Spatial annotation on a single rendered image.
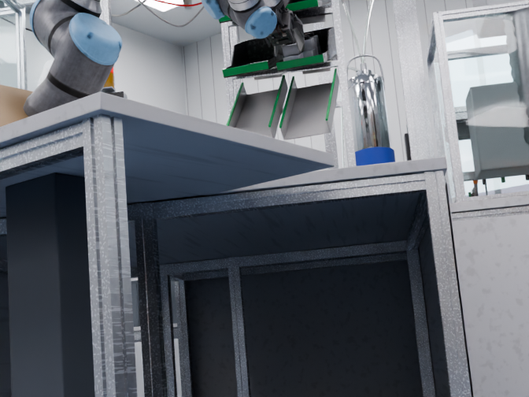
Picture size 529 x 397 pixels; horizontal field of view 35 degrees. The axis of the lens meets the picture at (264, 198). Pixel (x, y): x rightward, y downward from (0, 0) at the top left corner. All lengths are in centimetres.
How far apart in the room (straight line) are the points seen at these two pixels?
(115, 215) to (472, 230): 164
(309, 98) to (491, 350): 98
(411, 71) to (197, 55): 356
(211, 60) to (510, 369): 450
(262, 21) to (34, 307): 81
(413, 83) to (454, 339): 167
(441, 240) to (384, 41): 394
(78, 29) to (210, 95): 491
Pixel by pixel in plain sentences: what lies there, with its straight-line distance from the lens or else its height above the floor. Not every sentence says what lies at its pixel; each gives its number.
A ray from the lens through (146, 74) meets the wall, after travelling 656.
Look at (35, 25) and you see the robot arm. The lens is 195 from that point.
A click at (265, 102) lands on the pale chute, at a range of 242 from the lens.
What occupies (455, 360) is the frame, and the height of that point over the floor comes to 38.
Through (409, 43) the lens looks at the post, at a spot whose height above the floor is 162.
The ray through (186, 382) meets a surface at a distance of 381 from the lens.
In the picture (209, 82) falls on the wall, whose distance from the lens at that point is 670.
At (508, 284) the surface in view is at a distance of 277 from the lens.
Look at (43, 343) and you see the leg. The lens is 174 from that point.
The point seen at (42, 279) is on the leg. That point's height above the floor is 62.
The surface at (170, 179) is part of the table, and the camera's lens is 187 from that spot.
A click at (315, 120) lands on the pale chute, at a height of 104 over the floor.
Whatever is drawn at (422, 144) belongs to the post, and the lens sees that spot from 342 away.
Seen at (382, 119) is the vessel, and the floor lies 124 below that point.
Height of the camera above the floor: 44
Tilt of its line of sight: 10 degrees up
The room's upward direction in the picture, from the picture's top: 5 degrees counter-clockwise
